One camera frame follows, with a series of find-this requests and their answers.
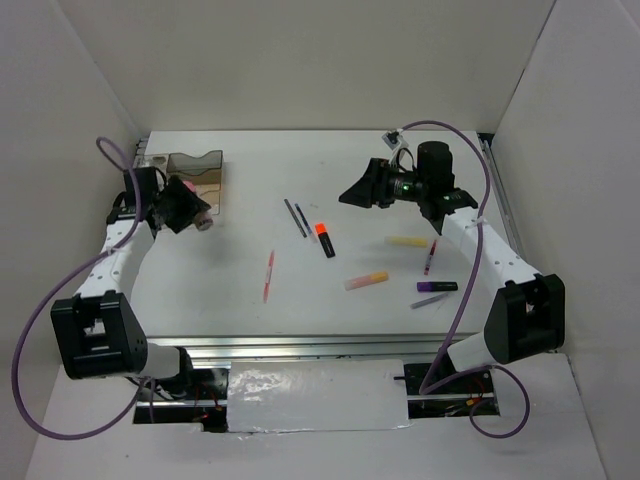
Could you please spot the purple capped black highlighter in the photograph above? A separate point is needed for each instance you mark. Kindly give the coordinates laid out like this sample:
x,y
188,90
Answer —
x,y
436,286

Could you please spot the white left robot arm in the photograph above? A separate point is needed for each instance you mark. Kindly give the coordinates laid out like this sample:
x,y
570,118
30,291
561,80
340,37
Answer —
x,y
97,331

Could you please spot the grey clear capped pen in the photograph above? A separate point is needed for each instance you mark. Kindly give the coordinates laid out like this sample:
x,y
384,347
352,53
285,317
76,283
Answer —
x,y
428,301

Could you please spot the pink capped pencil tube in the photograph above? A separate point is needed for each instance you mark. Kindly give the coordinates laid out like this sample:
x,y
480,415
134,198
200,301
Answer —
x,y
202,221

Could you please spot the aluminium table frame rail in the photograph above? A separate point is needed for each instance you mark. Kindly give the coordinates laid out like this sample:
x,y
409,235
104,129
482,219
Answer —
x,y
203,290

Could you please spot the pink orange highlighter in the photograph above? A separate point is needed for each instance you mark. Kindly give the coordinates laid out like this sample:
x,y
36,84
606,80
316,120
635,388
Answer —
x,y
366,280

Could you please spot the blue clear pen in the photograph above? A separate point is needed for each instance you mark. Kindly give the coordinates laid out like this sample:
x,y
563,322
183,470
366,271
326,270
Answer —
x,y
305,223

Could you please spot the red white pen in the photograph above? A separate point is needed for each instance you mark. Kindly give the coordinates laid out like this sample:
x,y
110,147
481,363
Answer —
x,y
430,257

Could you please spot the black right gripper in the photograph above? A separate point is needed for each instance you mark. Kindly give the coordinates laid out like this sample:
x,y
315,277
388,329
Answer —
x,y
372,187

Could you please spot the yellow highlighter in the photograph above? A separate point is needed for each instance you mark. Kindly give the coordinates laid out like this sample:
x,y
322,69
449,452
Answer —
x,y
414,242

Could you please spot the orange capped black highlighter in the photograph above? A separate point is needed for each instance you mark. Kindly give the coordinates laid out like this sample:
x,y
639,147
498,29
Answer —
x,y
325,240

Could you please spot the clear long organizer tray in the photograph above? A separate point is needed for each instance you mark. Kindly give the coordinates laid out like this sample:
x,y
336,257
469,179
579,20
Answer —
x,y
159,161

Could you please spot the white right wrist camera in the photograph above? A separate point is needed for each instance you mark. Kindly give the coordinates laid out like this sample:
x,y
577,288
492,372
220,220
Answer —
x,y
397,144

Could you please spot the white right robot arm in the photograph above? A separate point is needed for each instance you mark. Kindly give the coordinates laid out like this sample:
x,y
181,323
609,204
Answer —
x,y
527,316

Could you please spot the dark patterned pencil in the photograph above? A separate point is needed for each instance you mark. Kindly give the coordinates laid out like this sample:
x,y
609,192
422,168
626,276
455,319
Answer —
x,y
295,218

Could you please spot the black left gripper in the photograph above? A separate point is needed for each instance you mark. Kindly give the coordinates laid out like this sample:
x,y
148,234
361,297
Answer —
x,y
190,204

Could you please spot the smoky grey organizer compartment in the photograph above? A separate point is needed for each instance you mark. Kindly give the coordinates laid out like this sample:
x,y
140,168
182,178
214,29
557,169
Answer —
x,y
191,165

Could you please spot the red slim pen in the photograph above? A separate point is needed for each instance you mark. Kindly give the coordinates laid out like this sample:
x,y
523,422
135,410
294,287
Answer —
x,y
268,277

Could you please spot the white cover sheet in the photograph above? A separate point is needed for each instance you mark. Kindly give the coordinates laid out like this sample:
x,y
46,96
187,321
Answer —
x,y
316,396

